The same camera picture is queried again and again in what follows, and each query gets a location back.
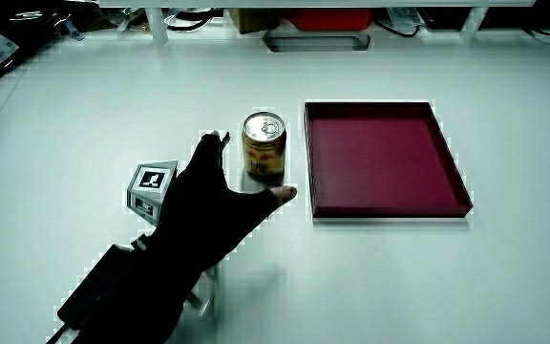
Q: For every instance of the dark red tray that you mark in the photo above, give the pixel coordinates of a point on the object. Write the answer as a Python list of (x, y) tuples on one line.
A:
[(380, 162)]

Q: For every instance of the red box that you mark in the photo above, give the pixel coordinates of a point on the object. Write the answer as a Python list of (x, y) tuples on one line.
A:
[(330, 19)]

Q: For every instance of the white shelf post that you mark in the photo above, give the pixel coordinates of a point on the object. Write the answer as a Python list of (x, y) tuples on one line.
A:
[(157, 26), (473, 23)]

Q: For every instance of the person's left hand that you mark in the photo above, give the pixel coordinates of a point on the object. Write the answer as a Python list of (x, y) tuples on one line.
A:
[(198, 210)]

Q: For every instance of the cardboard box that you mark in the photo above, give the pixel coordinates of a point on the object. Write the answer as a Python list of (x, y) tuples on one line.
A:
[(253, 20)]

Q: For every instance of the black bag with white label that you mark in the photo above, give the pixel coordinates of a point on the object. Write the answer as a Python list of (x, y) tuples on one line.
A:
[(12, 33)]

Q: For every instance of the white shelf board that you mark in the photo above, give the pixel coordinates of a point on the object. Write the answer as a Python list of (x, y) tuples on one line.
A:
[(303, 3)]

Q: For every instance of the white desk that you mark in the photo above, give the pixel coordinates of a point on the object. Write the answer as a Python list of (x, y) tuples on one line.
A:
[(399, 277)]

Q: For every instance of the person's left forearm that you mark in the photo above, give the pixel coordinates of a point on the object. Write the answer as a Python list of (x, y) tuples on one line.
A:
[(151, 296)]

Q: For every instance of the gold red bull can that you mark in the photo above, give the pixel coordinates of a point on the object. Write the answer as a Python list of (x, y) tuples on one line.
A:
[(264, 153)]

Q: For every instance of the white plastic bracket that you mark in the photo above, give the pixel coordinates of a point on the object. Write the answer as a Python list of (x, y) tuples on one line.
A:
[(206, 291)]

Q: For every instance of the black forearm-mounted box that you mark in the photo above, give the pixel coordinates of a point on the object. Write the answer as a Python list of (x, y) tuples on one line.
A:
[(94, 286)]

